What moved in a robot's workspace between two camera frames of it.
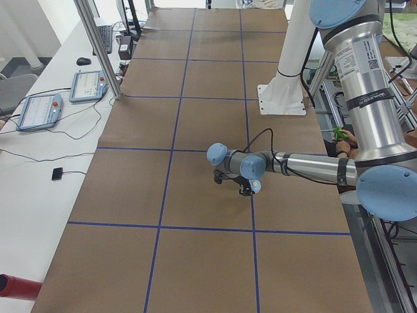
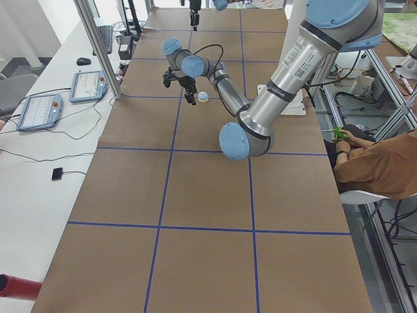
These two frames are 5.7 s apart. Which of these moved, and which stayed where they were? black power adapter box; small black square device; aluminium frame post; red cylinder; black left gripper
Moved: black left gripper
Stayed: red cylinder; aluminium frame post; small black square device; black power adapter box
